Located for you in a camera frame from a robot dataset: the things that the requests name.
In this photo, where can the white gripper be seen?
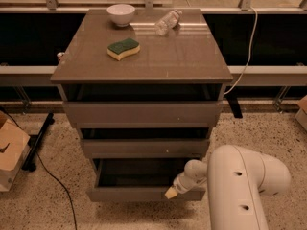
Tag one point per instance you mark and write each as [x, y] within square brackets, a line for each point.
[183, 184]

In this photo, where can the grey bottom drawer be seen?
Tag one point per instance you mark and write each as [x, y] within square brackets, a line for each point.
[135, 179]

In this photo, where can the grey drawer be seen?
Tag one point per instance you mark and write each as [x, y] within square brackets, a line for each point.
[148, 148]
[135, 179]
[142, 115]

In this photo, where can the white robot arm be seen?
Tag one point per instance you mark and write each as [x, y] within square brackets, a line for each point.
[236, 178]

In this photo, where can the grey top drawer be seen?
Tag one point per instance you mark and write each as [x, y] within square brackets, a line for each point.
[142, 115]

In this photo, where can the grey middle drawer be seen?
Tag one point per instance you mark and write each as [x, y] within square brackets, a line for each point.
[148, 148]

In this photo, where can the grey drawer cabinet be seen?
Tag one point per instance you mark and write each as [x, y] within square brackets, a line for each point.
[183, 66]

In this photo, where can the black stand foot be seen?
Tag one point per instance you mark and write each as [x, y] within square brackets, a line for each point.
[35, 142]

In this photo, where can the cardboard box right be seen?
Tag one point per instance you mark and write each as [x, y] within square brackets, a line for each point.
[301, 115]

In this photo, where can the cardboard box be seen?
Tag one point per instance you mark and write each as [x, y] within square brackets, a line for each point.
[13, 151]
[301, 115]

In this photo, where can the green yellow sponge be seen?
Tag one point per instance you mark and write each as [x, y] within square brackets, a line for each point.
[123, 48]

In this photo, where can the cardboard box left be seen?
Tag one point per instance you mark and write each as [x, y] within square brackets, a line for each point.
[13, 151]

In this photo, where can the clear plastic bottle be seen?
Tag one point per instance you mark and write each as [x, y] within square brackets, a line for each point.
[167, 22]

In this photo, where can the white ceramic bowl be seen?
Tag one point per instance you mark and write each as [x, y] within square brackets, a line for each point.
[121, 14]

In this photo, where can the black bracket behind cabinet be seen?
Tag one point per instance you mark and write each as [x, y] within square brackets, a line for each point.
[234, 105]

